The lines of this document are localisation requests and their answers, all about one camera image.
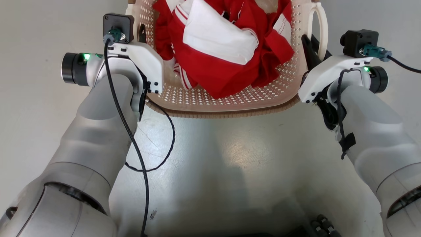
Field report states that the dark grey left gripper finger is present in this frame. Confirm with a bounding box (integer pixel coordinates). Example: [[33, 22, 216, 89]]
[[138, 24, 148, 44]]

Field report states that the red garment with white stripes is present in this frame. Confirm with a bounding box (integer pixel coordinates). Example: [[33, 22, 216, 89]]
[[153, 0, 295, 99]]

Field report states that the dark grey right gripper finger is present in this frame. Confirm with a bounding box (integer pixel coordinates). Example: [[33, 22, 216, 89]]
[[310, 34, 332, 62], [301, 34, 321, 71]]

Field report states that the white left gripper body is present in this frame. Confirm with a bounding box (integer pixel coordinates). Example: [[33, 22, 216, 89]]
[[107, 41, 164, 94]]

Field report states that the black cable with teal plug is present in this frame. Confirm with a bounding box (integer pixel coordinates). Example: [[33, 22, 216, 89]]
[[103, 28, 150, 237], [360, 44, 421, 74]]

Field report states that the thin black looping cable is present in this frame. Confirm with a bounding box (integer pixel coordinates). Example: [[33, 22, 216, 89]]
[[124, 99, 176, 172]]

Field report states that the beige perforated plastic laundry basket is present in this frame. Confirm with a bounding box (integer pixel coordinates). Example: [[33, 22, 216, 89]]
[[125, 0, 329, 119]]

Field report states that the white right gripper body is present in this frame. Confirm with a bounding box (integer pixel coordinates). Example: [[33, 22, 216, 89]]
[[298, 54, 374, 104]]

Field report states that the black strapped arm cable bundle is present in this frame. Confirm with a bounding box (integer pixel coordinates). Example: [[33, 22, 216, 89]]
[[314, 68, 357, 160]]

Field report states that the white cloth garment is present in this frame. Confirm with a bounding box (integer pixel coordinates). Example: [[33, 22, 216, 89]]
[[182, 0, 260, 66]]

